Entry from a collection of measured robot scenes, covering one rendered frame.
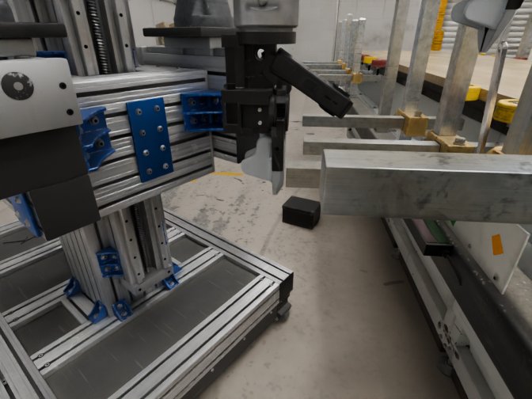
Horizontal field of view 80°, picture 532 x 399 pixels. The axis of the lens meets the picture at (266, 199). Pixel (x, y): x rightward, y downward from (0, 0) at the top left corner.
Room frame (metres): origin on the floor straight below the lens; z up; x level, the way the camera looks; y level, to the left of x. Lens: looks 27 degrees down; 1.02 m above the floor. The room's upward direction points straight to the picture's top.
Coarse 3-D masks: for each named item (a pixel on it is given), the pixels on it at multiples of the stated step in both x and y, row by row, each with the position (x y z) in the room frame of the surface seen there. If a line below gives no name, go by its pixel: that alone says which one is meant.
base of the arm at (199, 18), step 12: (180, 0) 0.89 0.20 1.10; (192, 0) 0.87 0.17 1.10; (204, 0) 0.87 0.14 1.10; (216, 0) 0.89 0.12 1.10; (180, 12) 0.88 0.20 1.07; (192, 12) 0.86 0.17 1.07; (204, 12) 0.87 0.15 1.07; (216, 12) 0.88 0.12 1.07; (228, 12) 0.91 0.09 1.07; (180, 24) 0.87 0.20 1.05; (192, 24) 0.86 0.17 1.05; (204, 24) 0.86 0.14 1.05; (216, 24) 0.87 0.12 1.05; (228, 24) 0.90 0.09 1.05
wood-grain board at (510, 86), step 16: (400, 64) 1.63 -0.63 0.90; (432, 64) 1.63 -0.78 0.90; (448, 64) 1.63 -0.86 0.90; (480, 64) 1.63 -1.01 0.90; (512, 64) 1.63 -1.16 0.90; (528, 64) 1.63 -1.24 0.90; (432, 80) 1.19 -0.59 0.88; (480, 80) 1.03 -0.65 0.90; (512, 80) 1.03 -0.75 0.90; (480, 96) 0.86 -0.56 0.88; (512, 96) 0.75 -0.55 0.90
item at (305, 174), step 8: (288, 168) 0.41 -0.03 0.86; (296, 168) 0.41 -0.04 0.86; (304, 168) 0.41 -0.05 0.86; (312, 168) 0.41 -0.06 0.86; (320, 168) 0.41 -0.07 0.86; (288, 176) 0.41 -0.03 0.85; (296, 176) 0.41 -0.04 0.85; (304, 176) 0.41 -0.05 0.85; (312, 176) 0.41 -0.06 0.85; (288, 184) 0.41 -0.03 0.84; (296, 184) 0.41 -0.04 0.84; (304, 184) 0.41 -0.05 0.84; (312, 184) 0.41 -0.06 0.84
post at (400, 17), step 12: (396, 0) 1.21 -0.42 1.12; (408, 0) 1.17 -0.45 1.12; (396, 12) 1.18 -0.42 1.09; (396, 24) 1.17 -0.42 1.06; (396, 36) 1.17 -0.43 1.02; (396, 48) 1.17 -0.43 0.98; (396, 60) 1.17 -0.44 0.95; (396, 72) 1.17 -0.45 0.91; (384, 84) 1.19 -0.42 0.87; (384, 96) 1.17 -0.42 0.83; (384, 108) 1.17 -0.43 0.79; (384, 132) 1.17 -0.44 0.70
